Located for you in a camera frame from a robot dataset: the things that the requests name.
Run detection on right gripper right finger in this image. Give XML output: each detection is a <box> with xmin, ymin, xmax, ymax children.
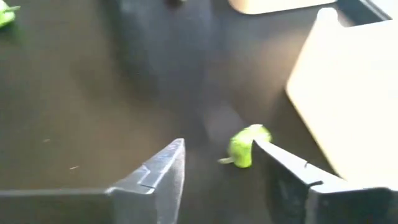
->
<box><xmin>253</xmin><ymin>139</ymin><xmax>398</xmax><ymax>224</ymax></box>

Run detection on white plastic basket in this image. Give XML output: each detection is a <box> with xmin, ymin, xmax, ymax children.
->
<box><xmin>228</xmin><ymin>0</ymin><xmax>338</xmax><ymax>16</ymax></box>

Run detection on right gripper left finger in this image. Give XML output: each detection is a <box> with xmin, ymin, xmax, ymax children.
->
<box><xmin>0</xmin><ymin>138</ymin><xmax>187</xmax><ymax>224</ymax></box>

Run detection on small green bell pepper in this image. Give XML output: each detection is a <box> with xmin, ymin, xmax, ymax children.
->
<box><xmin>0</xmin><ymin>0</ymin><xmax>21</xmax><ymax>29</ymax></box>
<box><xmin>217</xmin><ymin>123</ymin><xmax>274</xmax><ymax>169</ymax></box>

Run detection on clear plastic bin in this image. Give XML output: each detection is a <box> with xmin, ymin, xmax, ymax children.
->
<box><xmin>285</xmin><ymin>6</ymin><xmax>398</xmax><ymax>191</ymax></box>

